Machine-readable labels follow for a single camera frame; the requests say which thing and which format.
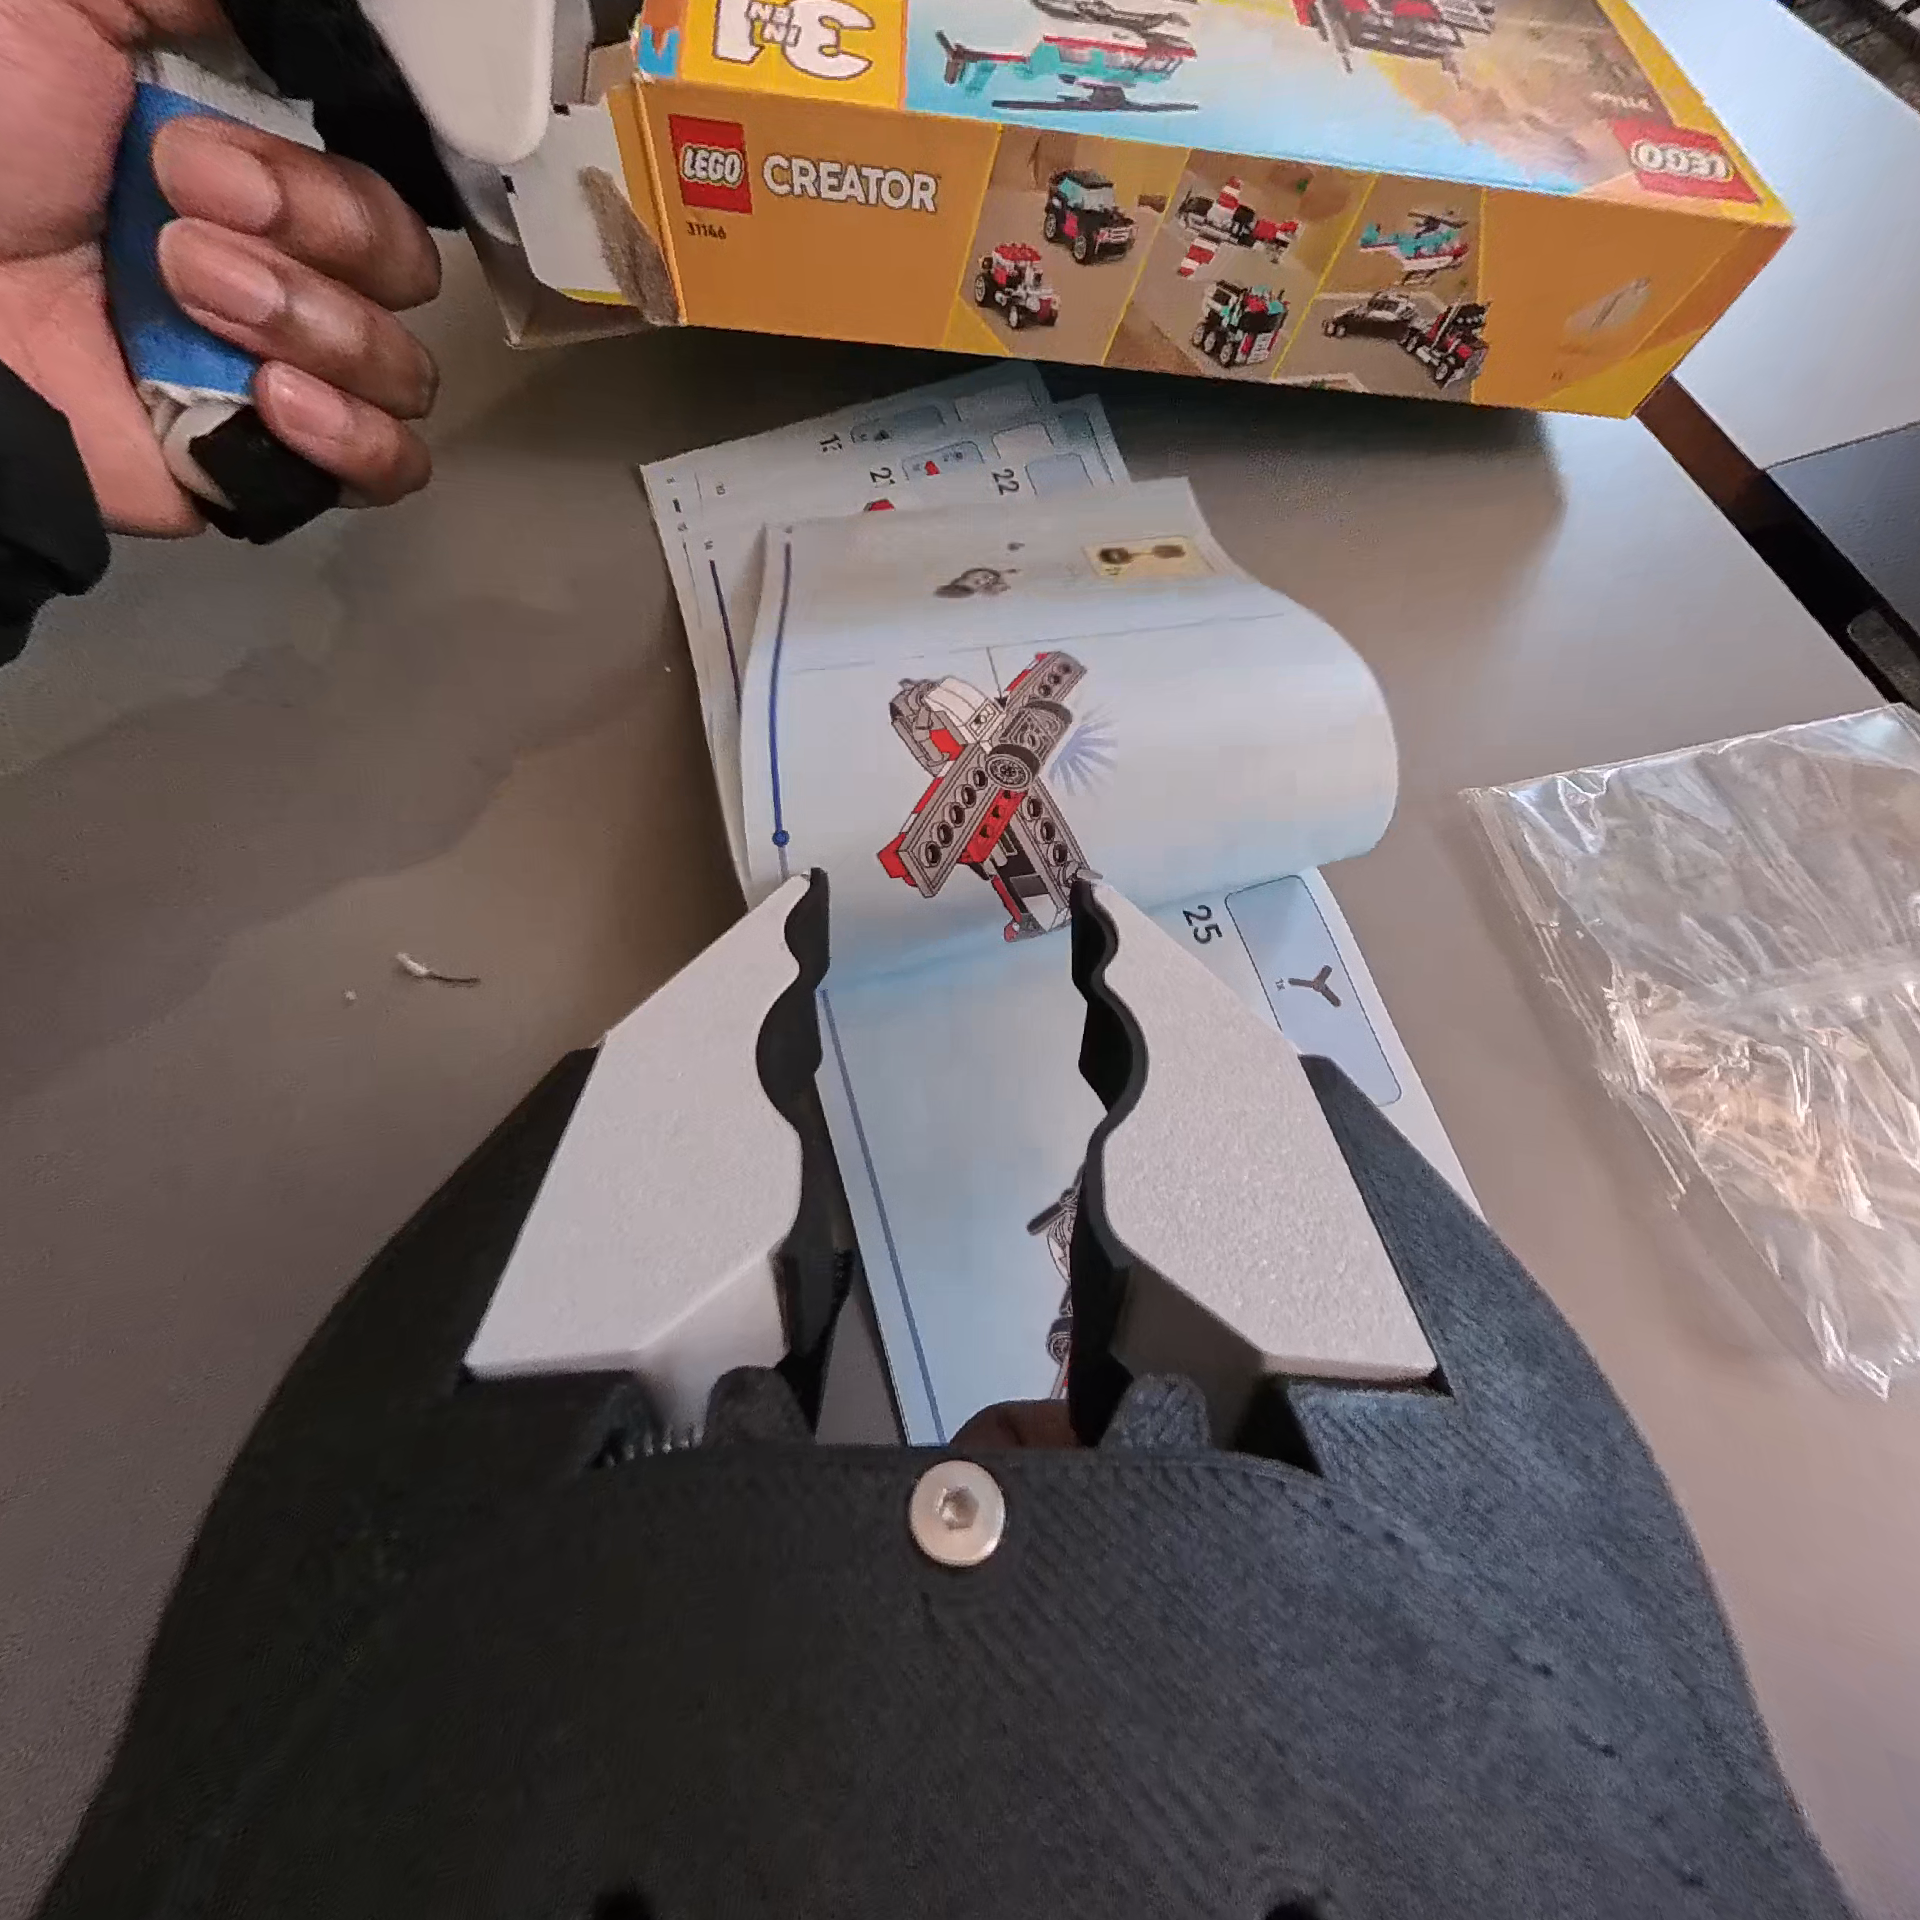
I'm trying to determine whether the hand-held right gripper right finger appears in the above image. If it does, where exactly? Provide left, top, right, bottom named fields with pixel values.
left=1064, top=877, right=1444, bottom=1452

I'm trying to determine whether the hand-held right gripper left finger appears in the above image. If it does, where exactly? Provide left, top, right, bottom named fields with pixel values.
left=463, top=866, right=860, bottom=1431

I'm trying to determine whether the building instruction booklet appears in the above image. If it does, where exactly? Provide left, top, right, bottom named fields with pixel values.
left=639, top=367, right=1483, bottom=1449

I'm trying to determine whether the yellow toy brick box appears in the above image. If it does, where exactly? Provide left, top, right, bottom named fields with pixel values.
left=479, top=0, right=1796, bottom=415

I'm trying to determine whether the person's left hand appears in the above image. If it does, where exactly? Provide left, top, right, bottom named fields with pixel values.
left=0, top=0, right=443, bottom=540

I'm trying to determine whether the clear plastic bag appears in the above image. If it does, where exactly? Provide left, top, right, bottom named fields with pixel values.
left=1458, top=701, right=1920, bottom=1401

